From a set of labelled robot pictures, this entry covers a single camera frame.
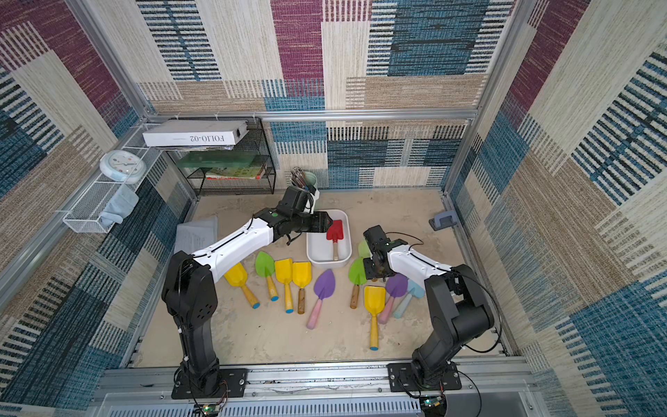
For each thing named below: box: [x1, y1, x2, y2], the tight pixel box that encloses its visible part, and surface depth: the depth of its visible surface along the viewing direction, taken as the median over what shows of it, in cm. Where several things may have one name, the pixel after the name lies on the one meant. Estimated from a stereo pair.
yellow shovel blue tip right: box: [363, 285, 386, 351], surface depth 89 cm
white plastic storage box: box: [305, 208, 352, 268], surface depth 102 cm
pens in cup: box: [290, 165, 309, 191], surface depth 104 cm
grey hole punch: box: [428, 211, 459, 232], surface depth 108 cm
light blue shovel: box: [393, 278, 425, 319], surface depth 89 cm
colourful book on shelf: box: [204, 165, 264, 180], surface depth 102 cm
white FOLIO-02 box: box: [142, 119, 250, 147], surface depth 81 cm
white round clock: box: [99, 150, 148, 185], surface depth 76 cm
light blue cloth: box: [99, 184, 140, 229], surface depth 70 cm
